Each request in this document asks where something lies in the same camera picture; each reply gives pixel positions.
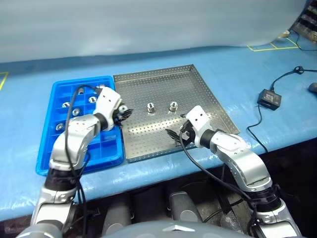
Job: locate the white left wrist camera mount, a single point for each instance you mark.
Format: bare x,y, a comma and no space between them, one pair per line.
107,99

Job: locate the black power adapter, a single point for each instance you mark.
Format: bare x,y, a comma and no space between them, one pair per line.
269,99

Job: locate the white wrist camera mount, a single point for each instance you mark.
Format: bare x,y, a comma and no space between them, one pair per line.
198,119
107,99

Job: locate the metal roller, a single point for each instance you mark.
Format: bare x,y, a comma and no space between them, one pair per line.
65,104
80,91
75,112
92,99
122,108
59,127

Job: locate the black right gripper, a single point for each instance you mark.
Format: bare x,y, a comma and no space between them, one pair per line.
187,134

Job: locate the grey rounded leg shape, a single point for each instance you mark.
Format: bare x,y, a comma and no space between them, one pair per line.
116,218
184,208

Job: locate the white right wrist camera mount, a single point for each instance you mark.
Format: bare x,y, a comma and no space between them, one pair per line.
198,119

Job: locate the small white object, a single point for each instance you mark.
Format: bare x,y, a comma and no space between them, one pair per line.
284,33

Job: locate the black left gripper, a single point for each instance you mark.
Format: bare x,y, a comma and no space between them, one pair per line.
117,114

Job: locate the perforated steel tray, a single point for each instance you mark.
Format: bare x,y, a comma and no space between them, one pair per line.
161,138

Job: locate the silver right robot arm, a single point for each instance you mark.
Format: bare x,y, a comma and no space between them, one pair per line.
247,161

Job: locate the dark grey rounded object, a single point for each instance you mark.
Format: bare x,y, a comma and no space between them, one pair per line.
313,87

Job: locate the grey robot torso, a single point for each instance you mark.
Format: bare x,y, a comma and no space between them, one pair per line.
173,230

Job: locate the blue plastic compartment tray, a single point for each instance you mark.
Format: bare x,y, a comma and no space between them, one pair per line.
109,146

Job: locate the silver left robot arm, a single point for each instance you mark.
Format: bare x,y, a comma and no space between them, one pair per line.
76,131

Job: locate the dark storage rack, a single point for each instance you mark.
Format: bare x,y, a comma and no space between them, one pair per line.
307,22

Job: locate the metal nut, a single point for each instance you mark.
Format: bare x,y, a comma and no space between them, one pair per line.
173,106
150,107

